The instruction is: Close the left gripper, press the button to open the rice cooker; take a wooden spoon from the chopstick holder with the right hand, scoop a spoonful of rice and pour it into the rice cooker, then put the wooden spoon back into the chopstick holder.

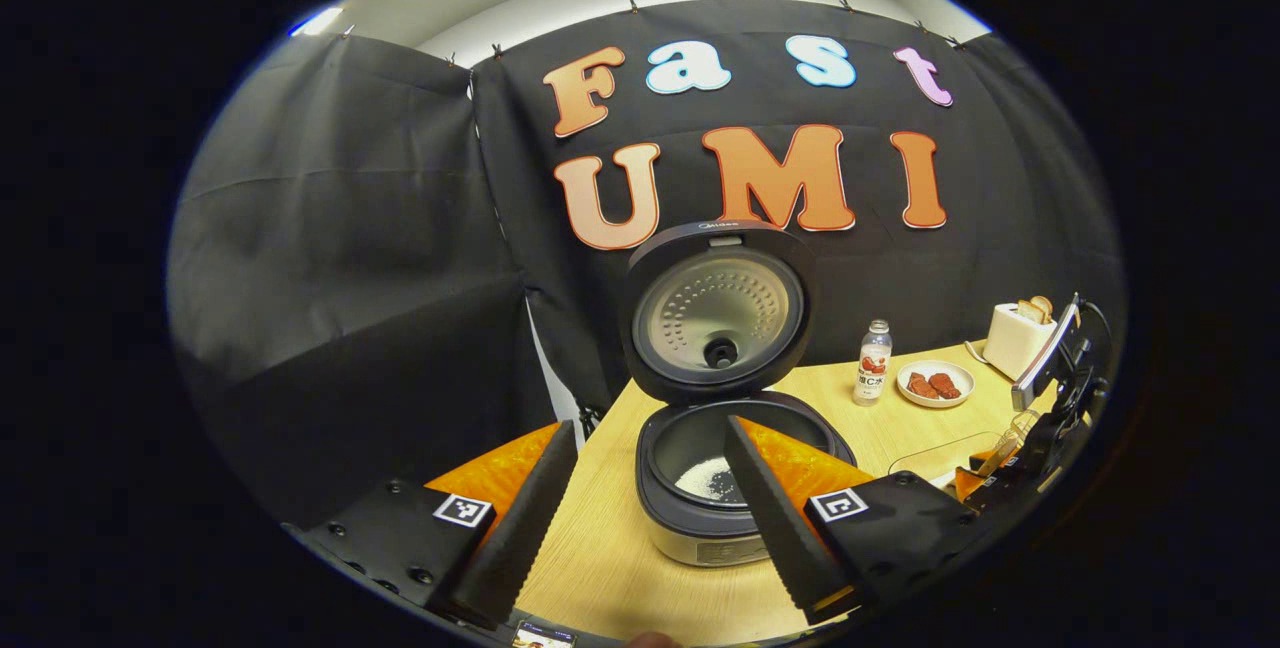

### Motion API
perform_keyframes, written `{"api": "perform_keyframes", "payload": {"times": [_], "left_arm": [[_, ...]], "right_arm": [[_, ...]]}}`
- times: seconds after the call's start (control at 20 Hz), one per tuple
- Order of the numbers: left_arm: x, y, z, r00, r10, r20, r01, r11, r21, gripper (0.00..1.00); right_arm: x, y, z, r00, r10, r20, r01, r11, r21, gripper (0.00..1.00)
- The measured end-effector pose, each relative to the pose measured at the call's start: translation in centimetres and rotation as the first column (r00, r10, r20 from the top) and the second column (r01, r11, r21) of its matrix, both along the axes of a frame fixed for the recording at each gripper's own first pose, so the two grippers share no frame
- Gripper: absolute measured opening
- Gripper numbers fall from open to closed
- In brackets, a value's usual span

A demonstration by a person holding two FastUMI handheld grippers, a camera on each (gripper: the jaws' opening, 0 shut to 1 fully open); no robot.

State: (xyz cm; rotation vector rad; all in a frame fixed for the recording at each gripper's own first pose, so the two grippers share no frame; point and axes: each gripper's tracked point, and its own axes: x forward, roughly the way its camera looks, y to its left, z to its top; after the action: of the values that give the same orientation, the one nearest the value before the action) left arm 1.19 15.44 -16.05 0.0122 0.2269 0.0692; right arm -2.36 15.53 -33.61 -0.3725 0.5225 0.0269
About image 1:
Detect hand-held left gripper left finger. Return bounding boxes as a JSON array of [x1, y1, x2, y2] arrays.
[[283, 420, 581, 631]]

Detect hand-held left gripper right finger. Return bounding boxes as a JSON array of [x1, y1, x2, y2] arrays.
[[722, 415, 991, 627]]

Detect white rice grains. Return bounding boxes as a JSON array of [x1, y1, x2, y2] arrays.
[[675, 458, 746, 506]]

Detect dark grey rice cooker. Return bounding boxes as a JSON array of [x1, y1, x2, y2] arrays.
[[618, 220, 859, 569]]

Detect white toaster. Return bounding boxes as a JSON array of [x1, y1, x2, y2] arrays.
[[983, 300, 1056, 381]]

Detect smartphone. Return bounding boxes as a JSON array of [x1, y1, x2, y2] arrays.
[[512, 620, 576, 648]]

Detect white round plate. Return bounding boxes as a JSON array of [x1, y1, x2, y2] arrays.
[[896, 359, 976, 410]]

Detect clear drink bottle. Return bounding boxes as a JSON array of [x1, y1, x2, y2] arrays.
[[853, 319, 894, 407]]

